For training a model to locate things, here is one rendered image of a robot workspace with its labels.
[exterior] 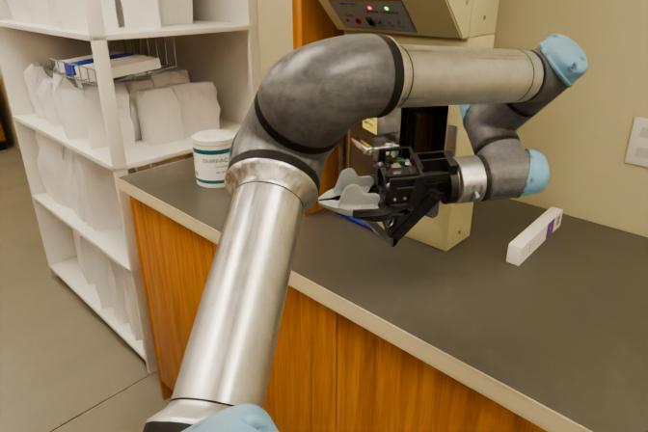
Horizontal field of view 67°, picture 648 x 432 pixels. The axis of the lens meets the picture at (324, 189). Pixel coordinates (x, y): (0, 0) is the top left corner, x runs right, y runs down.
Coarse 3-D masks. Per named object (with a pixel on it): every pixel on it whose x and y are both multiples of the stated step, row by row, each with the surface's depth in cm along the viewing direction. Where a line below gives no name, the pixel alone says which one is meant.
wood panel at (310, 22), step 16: (304, 0) 111; (304, 16) 112; (320, 16) 116; (304, 32) 113; (320, 32) 117; (336, 32) 121; (336, 160) 134; (336, 176) 136; (320, 192) 133; (320, 208) 134
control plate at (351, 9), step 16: (336, 0) 103; (352, 0) 100; (368, 0) 97; (384, 0) 95; (400, 0) 92; (352, 16) 106; (368, 16) 102; (384, 16) 100; (400, 16) 97; (416, 32) 99
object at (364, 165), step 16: (400, 112) 92; (352, 128) 116; (384, 128) 100; (400, 128) 93; (368, 144) 108; (384, 144) 101; (400, 144) 95; (352, 160) 119; (368, 160) 109; (368, 224) 114; (384, 240) 107
